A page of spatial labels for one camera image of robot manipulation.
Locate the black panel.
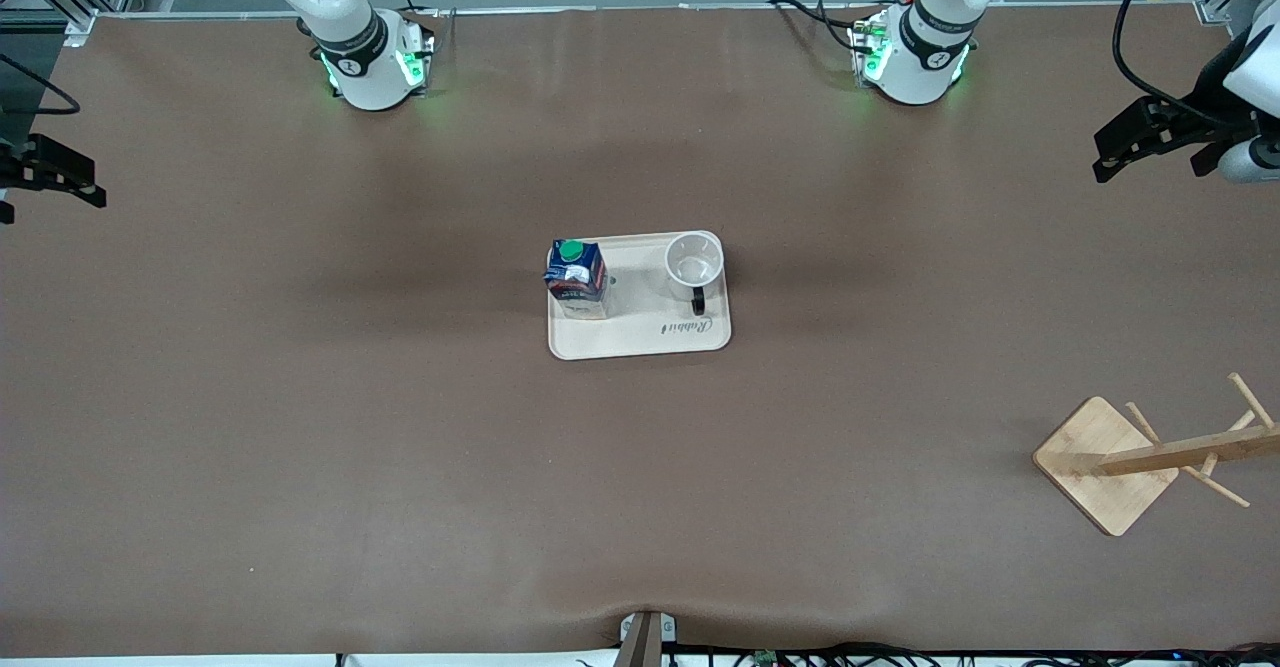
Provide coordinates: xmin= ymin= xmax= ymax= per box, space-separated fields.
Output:
xmin=0 ymin=25 xmax=66 ymax=148

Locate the white cup black handle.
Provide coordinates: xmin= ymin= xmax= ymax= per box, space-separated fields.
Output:
xmin=665 ymin=231 xmax=725 ymax=315

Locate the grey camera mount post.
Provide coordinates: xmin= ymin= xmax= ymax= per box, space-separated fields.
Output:
xmin=612 ymin=610 xmax=678 ymax=667

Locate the wooden cup rack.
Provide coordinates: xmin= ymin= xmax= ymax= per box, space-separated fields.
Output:
xmin=1032 ymin=372 xmax=1280 ymax=538

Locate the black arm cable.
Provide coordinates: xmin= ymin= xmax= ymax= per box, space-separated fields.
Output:
xmin=1113 ymin=0 xmax=1256 ymax=130
xmin=0 ymin=52 xmax=81 ymax=116

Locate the cream plastic tray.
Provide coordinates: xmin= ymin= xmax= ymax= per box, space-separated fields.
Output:
xmin=547 ymin=231 xmax=733 ymax=361

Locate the blue milk carton green cap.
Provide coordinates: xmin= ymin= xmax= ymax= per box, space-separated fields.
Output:
xmin=543 ymin=238 xmax=610 ymax=320

